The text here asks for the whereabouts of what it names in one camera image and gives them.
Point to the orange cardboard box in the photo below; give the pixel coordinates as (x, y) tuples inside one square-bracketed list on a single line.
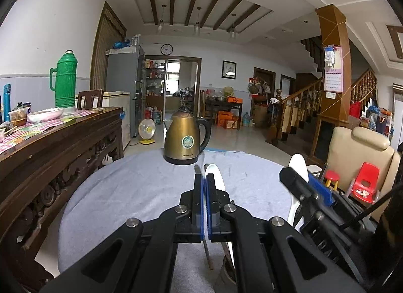
[(228, 121)]

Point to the blue water jug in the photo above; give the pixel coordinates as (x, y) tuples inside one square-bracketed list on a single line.
[(246, 119)]

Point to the grey tablecloth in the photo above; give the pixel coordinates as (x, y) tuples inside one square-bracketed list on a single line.
[(126, 185)]

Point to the wooden stair railing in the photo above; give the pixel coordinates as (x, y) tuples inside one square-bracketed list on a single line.
[(302, 100)]

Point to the pendant ceiling lamp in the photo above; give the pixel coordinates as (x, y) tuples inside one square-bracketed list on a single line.
[(196, 27), (160, 26), (232, 32)]

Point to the carved wooden sideboard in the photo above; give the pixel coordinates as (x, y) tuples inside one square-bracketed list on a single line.
[(63, 157)]

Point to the pink checkered cloth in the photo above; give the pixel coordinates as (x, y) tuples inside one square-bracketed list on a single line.
[(37, 129)]

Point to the green thermos jug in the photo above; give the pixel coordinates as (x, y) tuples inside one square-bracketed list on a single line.
[(65, 81)]

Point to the beige leather chair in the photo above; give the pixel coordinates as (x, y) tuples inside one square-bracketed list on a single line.
[(362, 148)]

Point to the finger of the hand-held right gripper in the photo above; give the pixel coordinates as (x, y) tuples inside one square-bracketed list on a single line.
[(296, 184), (321, 192)]

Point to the golden electric kettle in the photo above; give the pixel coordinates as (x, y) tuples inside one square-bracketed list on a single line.
[(182, 141)]

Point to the red stool with yellow legs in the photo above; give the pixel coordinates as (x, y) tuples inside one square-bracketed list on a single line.
[(332, 175)]

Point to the white bowl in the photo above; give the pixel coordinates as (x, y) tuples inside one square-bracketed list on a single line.
[(45, 116)]

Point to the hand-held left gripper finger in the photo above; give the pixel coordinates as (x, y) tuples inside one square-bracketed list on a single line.
[(204, 192), (211, 192)]

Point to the round wall clock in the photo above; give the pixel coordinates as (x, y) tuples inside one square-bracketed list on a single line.
[(167, 49)]

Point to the white plastic spoon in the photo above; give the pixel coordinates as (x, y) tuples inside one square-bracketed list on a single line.
[(215, 173), (297, 162)]

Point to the yellow electric fan heater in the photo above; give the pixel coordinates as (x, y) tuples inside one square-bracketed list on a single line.
[(147, 130)]

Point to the red plastic child chair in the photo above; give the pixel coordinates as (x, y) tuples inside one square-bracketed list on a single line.
[(366, 179)]

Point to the dark wooden table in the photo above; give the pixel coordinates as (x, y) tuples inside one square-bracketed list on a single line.
[(223, 104)]

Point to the white chest freezer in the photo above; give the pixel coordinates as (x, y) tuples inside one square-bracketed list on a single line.
[(122, 116)]

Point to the dark chopstick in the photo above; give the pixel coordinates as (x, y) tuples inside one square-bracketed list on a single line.
[(208, 255)]

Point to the clear food container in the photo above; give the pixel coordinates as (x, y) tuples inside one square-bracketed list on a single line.
[(18, 118)]

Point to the framed wall picture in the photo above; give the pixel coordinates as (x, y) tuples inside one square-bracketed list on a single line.
[(229, 69)]

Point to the blue water bottle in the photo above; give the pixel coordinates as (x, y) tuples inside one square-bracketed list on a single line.
[(7, 104)]

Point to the grey refrigerator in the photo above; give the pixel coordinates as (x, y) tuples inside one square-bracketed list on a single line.
[(122, 72)]

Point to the wall calendar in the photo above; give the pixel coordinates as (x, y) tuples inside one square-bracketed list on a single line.
[(333, 75)]

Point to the wooden chair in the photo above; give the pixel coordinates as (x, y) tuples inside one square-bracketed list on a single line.
[(91, 99)]

